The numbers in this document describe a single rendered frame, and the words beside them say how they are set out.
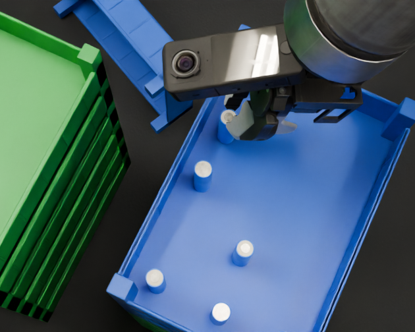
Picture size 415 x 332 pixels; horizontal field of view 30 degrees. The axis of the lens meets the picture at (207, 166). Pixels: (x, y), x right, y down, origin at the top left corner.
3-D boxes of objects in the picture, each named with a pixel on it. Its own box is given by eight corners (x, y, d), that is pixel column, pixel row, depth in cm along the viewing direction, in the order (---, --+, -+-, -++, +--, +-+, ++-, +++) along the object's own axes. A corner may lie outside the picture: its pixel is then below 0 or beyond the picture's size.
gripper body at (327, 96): (333, 129, 69) (402, 80, 58) (244, 128, 67) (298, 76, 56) (323, 51, 71) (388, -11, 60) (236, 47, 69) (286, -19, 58)
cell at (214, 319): (234, 307, 71) (230, 311, 78) (217, 298, 72) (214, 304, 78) (226, 325, 71) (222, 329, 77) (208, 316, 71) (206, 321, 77)
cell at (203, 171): (215, 165, 75) (213, 180, 81) (199, 157, 75) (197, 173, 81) (207, 181, 74) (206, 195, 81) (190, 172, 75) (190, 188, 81)
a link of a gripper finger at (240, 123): (279, 158, 77) (316, 122, 69) (223, 158, 75) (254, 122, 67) (275, 130, 78) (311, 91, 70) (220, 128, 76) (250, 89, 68)
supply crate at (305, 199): (236, 53, 85) (240, 22, 78) (403, 128, 84) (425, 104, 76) (112, 298, 78) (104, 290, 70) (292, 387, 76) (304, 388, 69)
